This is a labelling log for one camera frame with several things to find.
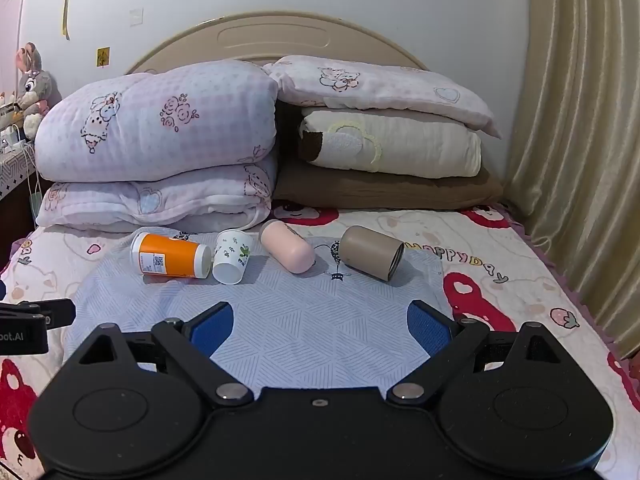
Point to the folded pink checked quilt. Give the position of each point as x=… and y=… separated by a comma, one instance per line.
x=150, y=125

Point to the yellow wall sticker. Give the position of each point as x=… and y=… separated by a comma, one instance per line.
x=103, y=57

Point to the white paper cup green print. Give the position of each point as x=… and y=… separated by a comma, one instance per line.
x=230, y=260

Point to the pink cup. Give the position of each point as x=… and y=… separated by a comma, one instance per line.
x=287, y=250

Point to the white wall switch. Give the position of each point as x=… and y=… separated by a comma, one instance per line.
x=136, y=16

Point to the pink window curtain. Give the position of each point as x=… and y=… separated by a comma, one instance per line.
x=10, y=35

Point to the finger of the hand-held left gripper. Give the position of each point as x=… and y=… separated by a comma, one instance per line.
x=52, y=312

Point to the beige headboard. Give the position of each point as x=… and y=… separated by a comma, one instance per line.
x=280, y=35

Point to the tan cup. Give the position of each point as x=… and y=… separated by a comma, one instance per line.
x=365, y=252

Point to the pink printed pillow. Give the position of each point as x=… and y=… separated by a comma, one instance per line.
x=390, y=90

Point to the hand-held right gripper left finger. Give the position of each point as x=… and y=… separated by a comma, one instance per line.
x=212, y=329

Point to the green face mask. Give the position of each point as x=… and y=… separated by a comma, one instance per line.
x=36, y=205

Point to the orange cup with white lid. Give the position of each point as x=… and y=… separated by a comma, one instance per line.
x=170, y=257

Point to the yellow tape strip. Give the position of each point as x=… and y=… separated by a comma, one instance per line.
x=65, y=5

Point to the brown pillow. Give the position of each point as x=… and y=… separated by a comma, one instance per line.
x=375, y=192

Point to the grey plush rabbit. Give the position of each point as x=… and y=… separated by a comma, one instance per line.
x=35, y=85

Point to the grey patterned mat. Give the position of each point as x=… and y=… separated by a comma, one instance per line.
x=300, y=320

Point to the bedside table with lace cloth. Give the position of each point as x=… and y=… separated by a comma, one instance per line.
x=12, y=172

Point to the beige curtain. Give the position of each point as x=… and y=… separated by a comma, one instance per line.
x=575, y=135

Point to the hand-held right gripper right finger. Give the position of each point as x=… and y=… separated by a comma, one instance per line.
x=429, y=329

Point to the cream pillow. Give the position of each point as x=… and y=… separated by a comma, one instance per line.
x=425, y=150

